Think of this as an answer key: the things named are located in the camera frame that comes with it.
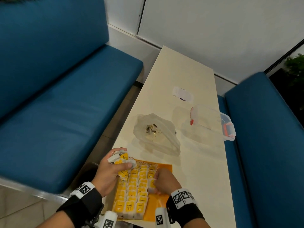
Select green leafy plant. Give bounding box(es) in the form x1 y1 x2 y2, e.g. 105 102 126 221
284 54 304 79

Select white paper patch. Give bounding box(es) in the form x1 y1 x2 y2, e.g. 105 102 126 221
172 86 194 102

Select black metal pole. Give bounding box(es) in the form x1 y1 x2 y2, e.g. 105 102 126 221
264 39 304 74

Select person's left hand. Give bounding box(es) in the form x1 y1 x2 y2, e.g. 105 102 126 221
91 147 133 198

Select person's right hand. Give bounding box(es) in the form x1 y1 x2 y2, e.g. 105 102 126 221
153 167 183 196

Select white marker wristband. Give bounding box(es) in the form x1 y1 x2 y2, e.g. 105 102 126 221
170 188 198 210
69 181 95 200

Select clear box with red latches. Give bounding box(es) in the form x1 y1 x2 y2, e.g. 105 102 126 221
181 104 237 142

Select bunch of tea bags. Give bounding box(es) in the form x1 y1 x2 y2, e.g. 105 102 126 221
107 149 137 181

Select clear plastic bag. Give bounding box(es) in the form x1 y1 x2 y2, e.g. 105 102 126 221
133 113 181 156

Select person's right forearm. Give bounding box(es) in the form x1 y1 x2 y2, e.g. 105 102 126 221
166 203 211 228

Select blue sofa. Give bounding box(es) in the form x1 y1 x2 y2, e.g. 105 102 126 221
218 72 304 228
0 0 144 194

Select person's left forearm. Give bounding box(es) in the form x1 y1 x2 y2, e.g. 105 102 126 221
37 187 105 228

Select row of tea bags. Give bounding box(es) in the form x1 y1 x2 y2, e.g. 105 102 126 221
113 161 158 220

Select yellow tray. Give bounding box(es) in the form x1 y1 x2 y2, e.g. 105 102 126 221
111 159 173 222

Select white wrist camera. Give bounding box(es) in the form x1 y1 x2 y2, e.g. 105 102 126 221
95 211 118 228
155 207 172 228

